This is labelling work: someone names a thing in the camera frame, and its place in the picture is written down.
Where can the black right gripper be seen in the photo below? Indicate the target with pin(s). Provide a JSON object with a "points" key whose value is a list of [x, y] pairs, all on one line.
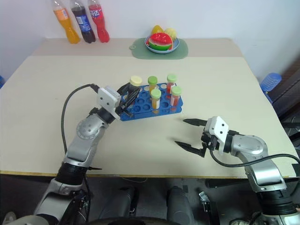
{"points": [[208, 140]]}

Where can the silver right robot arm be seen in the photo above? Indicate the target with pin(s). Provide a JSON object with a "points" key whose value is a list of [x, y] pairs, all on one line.
{"points": [[255, 146]]}

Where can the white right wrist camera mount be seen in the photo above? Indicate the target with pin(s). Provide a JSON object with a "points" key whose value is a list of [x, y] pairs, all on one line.
{"points": [[218, 127]]}

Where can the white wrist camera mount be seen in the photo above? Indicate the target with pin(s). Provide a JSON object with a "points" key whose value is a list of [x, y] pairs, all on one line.
{"points": [[107, 98], [218, 127]]}

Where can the red soda bottle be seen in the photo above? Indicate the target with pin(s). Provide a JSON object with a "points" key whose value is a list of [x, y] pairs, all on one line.
{"points": [[99, 21]]}

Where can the light blue plate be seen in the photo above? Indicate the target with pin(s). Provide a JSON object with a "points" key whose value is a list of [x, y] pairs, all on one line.
{"points": [[150, 48]]}

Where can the yellow-capped test tube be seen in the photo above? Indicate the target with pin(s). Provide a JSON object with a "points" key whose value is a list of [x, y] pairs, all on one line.
{"points": [[136, 82]]}

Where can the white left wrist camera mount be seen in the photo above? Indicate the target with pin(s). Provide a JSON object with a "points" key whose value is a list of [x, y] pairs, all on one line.
{"points": [[107, 98]]}

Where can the orange soda bottle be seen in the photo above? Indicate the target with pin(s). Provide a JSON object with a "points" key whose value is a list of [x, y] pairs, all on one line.
{"points": [[68, 25]]}

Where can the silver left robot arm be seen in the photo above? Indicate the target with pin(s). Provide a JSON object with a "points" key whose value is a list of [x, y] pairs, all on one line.
{"points": [[85, 138]]}

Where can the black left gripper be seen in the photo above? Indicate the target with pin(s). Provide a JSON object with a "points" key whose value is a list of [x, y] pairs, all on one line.
{"points": [[122, 105]]}

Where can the yellow toy fruit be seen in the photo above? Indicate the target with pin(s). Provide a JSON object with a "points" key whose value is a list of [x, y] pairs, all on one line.
{"points": [[157, 29]]}

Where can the blue test tube rack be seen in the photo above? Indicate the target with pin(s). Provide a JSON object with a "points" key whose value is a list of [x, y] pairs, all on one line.
{"points": [[144, 105]]}

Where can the small black box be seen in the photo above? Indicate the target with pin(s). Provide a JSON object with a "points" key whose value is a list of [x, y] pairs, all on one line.
{"points": [[205, 202]]}

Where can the dark rounded robot leg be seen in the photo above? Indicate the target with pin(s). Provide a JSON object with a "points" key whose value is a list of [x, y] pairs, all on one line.
{"points": [[179, 204], [122, 204]]}

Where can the green-capped red liquid tube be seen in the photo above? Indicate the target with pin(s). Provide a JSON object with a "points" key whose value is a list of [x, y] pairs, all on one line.
{"points": [[171, 80], [175, 95]]}

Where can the toy watermelon slice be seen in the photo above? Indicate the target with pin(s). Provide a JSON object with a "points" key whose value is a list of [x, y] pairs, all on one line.
{"points": [[160, 42]]}

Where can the green cutting mat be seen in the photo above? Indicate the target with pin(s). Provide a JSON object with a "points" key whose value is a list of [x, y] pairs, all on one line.
{"points": [[161, 55]]}

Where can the dark cola bottle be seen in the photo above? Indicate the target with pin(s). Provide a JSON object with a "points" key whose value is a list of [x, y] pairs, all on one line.
{"points": [[83, 23]]}

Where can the dark cabinet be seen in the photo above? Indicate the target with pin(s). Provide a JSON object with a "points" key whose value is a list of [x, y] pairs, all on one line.
{"points": [[288, 93]]}

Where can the green-capped yellow liquid tube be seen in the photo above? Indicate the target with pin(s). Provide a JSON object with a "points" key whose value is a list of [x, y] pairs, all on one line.
{"points": [[155, 98], [152, 83]]}

